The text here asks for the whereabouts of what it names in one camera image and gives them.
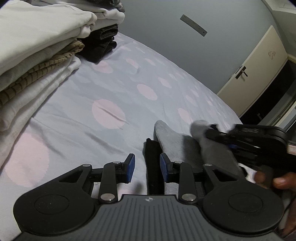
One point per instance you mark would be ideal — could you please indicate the cream door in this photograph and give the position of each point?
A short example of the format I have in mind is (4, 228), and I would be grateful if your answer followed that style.
(254, 74)

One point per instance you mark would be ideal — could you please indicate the grey wall plate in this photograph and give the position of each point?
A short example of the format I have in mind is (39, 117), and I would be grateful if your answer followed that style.
(193, 25)

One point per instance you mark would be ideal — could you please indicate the person's right hand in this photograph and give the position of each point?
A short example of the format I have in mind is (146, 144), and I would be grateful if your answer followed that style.
(285, 180)

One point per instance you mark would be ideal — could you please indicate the tan striped folded cloth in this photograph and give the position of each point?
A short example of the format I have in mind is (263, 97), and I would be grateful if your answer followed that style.
(41, 69)

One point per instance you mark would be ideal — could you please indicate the white printed cloth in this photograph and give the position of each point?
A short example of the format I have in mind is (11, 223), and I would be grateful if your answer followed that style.
(248, 172)

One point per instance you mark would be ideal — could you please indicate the stack of white folded clothes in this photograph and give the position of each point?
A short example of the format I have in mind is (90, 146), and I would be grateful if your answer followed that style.
(34, 30)

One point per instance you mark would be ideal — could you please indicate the grey patterned folded cloth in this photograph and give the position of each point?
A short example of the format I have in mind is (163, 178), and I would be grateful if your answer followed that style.
(118, 5)

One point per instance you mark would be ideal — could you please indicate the grey sock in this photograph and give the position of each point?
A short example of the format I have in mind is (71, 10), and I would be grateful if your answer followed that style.
(212, 155)
(175, 143)

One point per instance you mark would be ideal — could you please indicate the black sock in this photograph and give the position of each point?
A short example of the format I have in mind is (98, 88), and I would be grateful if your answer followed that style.
(152, 162)

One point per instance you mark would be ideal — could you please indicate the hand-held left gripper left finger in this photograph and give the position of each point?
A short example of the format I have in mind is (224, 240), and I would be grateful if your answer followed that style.
(130, 168)

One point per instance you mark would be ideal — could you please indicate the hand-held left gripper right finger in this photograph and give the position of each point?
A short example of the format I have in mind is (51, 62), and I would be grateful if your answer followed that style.
(164, 166)

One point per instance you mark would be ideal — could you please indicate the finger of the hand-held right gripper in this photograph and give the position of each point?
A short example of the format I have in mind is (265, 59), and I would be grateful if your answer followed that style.
(218, 136)

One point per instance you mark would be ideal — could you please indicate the dotted bed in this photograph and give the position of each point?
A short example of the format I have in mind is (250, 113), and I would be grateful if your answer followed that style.
(92, 115)

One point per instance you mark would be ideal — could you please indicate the black folded pants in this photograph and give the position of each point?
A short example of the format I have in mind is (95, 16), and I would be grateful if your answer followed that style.
(101, 44)

